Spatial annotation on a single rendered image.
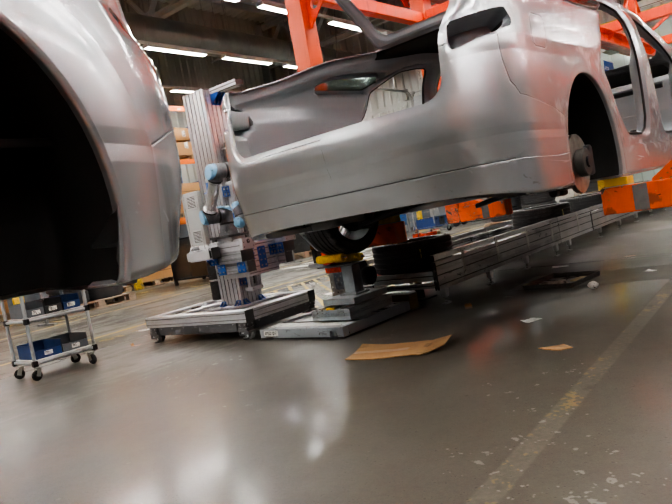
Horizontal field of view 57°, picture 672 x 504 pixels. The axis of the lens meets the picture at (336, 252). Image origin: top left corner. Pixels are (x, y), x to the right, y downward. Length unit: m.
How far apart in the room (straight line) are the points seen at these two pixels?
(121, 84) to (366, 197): 1.83
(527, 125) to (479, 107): 0.24
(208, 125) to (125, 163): 3.97
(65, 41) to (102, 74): 0.09
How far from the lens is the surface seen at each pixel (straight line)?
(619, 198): 4.04
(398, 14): 6.57
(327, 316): 4.42
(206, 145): 5.31
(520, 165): 2.78
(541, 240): 6.49
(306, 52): 5.28
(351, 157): 2.98
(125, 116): 1.37
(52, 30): 1.31
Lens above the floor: 0.79
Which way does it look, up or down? 3 degrees down
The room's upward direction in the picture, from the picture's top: 10 degrees counter-clockwise
